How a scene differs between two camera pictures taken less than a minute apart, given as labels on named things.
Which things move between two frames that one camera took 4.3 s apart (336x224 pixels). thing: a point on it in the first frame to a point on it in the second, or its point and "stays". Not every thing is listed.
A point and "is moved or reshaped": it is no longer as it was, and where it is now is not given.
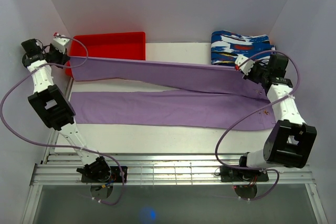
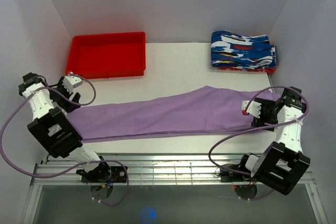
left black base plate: (115, 176) stays
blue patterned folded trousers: (226, 46) stays
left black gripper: (63, 58) to (68, 106)
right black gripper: (249, 76) to (258, 123)
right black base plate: (230, 174) stays
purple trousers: (243, 106) is moved or reshaped
